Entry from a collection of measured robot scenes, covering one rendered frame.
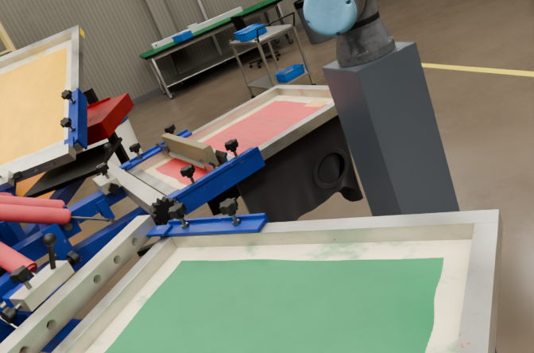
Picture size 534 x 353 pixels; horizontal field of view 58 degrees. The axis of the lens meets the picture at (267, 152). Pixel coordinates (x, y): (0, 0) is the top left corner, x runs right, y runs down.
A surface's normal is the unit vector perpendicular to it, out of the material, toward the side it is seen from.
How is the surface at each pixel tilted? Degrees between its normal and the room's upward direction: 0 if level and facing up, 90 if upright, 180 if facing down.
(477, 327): 0
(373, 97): 90
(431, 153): 90
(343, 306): 0
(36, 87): 32
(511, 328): 0
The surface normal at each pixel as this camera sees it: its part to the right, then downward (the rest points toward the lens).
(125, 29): 0.36, 0.22
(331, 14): -0.39, 0.57
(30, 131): -0.27, -0.55
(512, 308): -0.36, -0.87
